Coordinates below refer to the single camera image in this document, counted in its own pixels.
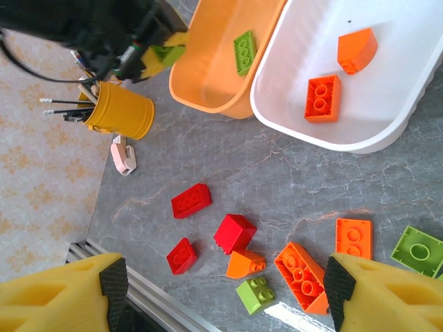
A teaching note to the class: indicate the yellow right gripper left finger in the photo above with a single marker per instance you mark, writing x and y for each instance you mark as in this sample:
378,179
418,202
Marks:
41,304

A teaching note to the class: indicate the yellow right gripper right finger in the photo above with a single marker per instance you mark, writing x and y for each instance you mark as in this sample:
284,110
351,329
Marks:
398,304

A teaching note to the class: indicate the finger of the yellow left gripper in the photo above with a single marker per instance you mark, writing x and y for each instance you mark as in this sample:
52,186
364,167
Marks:
174,39
152,65

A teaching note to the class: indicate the long green lego brick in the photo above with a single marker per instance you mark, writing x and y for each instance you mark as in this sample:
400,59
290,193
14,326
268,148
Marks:
245,52

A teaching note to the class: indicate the long orange lego brick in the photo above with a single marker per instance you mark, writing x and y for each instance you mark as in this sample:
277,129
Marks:
297,276

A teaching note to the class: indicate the red lego brick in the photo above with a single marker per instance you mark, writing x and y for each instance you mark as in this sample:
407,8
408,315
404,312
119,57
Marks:
235,231
181,256
190,202

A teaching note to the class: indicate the small green lego brick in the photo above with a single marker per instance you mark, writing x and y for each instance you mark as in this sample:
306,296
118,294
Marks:
252,297

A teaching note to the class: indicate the orange sloped lego brick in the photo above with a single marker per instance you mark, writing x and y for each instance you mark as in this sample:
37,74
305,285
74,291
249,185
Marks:
242,264
356,46

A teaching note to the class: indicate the yellow metal pen cup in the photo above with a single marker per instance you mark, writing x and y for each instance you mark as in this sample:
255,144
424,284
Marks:
121,110

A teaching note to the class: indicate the orange plastic bin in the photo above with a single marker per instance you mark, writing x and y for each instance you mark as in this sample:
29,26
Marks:
214,79

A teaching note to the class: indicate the wooden stick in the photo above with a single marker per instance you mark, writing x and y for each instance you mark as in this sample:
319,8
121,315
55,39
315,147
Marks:
88,93

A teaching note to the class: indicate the black pencil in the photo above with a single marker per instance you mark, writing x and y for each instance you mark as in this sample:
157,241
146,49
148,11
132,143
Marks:
69,111
69,101

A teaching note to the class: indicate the small white box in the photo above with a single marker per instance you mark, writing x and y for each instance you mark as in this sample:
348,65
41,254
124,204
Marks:
117,140

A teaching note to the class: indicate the white erasers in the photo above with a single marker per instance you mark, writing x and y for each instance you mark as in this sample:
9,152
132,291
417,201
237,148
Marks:
121,160

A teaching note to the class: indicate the white plastic bin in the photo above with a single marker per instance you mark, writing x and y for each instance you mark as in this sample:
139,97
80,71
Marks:
380,114

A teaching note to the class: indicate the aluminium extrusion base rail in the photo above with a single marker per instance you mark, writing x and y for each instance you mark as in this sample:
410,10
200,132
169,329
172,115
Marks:
162,304

